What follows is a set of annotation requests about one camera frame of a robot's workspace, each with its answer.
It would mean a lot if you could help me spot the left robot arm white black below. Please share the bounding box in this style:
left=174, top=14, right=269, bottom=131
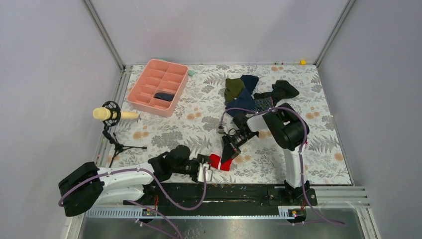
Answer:
left=58, top=145, right=212, bottom=217

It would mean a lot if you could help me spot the pink divided organizer tray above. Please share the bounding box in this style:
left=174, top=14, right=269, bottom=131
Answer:
left=127, top=59, right=188, bottom=118

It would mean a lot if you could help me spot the striped grey underwear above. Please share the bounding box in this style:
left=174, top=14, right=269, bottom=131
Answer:
left=253, top=97, right=274, bottom=113

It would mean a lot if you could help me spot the red underwear white trim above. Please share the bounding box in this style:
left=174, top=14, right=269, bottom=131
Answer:
left=210, top=147, right=233, bottom=171

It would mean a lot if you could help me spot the floral patterned table mat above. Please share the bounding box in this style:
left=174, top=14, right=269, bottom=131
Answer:
left=113, top=65, right=352, bottom=185

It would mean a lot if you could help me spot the navy blue underwear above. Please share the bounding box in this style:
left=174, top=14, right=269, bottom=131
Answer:
left=224, top=75, right=259, bottom=111

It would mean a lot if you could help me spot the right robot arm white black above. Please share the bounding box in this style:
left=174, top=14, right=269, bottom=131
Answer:
left=217, top=103, right=312, bottom=208

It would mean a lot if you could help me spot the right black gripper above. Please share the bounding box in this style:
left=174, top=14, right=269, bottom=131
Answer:
left=222, top=131, right=257, bottom=165

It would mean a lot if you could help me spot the black underwear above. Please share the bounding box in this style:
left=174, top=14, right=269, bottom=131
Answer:
left=253, top=80, right=300, bottom=103

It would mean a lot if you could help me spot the olive green underwear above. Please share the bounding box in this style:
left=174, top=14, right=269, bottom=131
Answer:
left=224, top=78, right=245, bottom=103

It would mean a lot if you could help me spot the microphone with foam cover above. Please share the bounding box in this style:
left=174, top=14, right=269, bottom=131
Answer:
left=93, top=101, right=147, bottom=168

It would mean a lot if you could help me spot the dark rolled underwear in tray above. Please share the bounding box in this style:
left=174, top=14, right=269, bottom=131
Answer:
left=154, top=92, right=175, bottom=102

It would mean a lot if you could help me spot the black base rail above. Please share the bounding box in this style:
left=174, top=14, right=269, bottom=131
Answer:
left=136, top=182, right=317, bottom=216

